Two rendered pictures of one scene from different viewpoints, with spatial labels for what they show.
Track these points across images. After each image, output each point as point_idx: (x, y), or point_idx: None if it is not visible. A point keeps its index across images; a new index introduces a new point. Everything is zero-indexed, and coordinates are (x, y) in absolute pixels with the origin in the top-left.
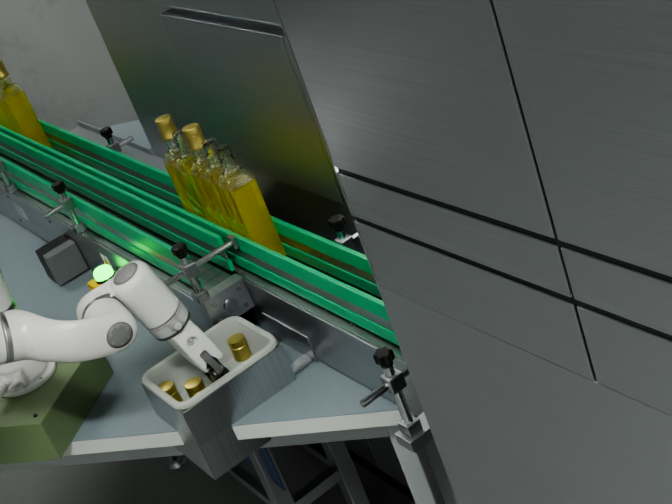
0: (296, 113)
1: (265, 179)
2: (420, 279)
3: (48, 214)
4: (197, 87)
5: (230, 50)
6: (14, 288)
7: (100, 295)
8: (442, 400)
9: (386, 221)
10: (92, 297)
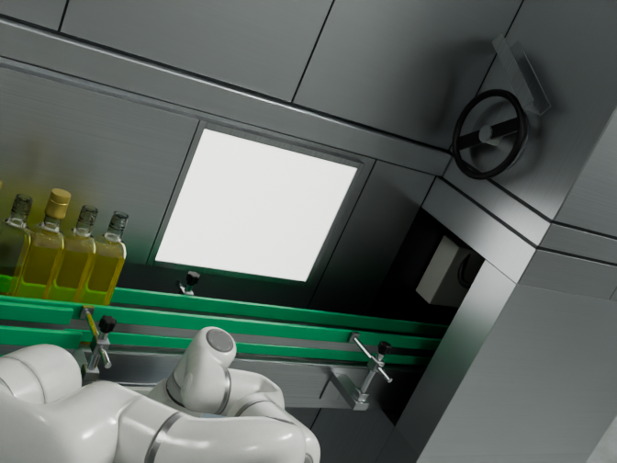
0: (152, 186)
1: None
2: (554, 274)
3: None
4: None
5: (88, 118)
6: None
7: (221, 367)
8: (500, 343)
9: (561, 246)
10: (219, 370)
